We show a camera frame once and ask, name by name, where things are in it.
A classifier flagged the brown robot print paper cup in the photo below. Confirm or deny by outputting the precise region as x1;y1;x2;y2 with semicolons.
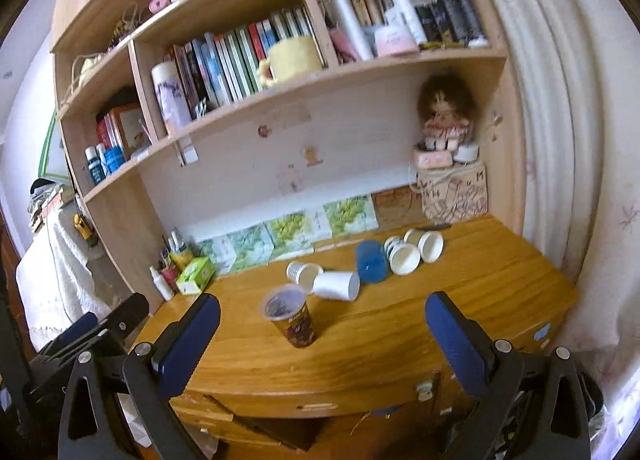
262;284;316;348

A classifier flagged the striped leaf print paper cup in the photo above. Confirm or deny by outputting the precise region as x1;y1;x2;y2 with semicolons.
383;236;421;276

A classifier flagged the small white paper cup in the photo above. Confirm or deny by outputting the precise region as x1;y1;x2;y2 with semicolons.
404;228;445;263

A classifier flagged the checkered paper cup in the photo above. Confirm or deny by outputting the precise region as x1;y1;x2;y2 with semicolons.
285;261;324;293

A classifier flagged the blue plastic cup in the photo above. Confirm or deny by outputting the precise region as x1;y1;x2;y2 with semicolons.
356;239;388;285

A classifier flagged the plain white paper cup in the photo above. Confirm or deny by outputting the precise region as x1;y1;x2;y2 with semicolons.
311;272;360;302

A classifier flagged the green tissue box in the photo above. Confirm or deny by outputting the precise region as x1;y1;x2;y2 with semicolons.
176;257;216;295

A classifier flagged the white small bottle on desk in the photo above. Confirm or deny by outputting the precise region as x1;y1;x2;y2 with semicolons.
150;266;175;301

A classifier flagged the wooden desk drawer front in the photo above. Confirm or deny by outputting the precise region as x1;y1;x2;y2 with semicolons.
199;378;442;420

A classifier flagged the printed canvas storage box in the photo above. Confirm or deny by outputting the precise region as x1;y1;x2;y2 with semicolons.
416;161;488;224

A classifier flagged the pink small box under doll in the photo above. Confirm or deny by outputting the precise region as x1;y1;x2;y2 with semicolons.
412;149;454;170

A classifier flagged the white floral thermos bottle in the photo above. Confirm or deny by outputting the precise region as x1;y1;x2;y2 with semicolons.
151;60;192;135

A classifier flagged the wooden bookshelf unit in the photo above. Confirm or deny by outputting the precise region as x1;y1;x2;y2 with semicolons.
58;0;526;309

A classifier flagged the brown haired rag doll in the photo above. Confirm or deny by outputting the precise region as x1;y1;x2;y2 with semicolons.
416;75;475;153

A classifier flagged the yellow ceramic mug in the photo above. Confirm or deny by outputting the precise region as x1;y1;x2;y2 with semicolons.
256;36;323;89

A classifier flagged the pink round cream jar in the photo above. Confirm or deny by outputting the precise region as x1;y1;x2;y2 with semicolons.
374;25;420;57

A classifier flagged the floral white curtain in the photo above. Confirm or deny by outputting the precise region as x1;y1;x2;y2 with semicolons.
492;0;639;459

